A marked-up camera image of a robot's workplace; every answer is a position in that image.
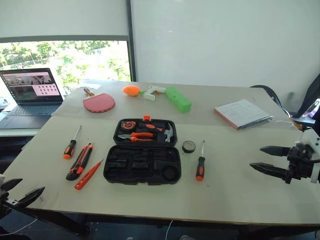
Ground black orange utility knife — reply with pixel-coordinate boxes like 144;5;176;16
65;142;93;182

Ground green foam block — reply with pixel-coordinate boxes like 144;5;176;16
164;86;193;114

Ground book in plastic sleeve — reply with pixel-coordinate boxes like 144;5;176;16
213;98;275;131

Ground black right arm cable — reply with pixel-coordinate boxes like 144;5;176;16
302;157;320;166

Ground dark window frame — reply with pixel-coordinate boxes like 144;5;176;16
124;0;137;82

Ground orange toy carrot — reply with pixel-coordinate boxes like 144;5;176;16
122;84;146;98

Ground black table leg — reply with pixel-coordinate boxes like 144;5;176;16
7;206;91;237

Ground hammer with black orange handle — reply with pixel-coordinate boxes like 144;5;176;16
138;121;175;144

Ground red table tennis paddle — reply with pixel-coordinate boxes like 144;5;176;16
82;87;117;114

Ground orange handled pliers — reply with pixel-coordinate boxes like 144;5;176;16
117;131;155;143

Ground black bag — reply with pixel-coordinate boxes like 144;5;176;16
295;73;320;119

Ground white plastic spray gadget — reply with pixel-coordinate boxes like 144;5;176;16
143;84;167;102

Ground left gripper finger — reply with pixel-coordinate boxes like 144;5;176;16
14;186;46;209
1;177;24;192

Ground white cable with orange plug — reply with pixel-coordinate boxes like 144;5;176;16
274;106;305;132

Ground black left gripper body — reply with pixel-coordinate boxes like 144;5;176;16
0;188;21;221

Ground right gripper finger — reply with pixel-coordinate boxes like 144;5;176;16
259;145;293;158
249;162;294;185

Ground orange voltage tester pen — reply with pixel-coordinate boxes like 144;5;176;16
74;158;105;191

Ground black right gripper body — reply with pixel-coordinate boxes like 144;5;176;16
286;143;316;181

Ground thin white hanging cable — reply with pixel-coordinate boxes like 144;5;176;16
165;219;175;240

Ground dark laptop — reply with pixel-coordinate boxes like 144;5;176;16
0;67;65;130

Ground orange black handled screwdriver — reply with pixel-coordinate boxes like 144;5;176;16
195;140;207;182
62;125;83;161

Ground black electrical tape roll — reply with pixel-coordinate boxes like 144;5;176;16
181;140;197;154

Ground black chair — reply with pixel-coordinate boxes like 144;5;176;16
249;84;281;102

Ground black tool case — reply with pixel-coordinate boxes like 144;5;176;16
102;115;182;186

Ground orange black tape measure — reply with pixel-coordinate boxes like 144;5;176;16
120;119;139;132

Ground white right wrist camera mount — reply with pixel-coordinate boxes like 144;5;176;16
294;128;320;185

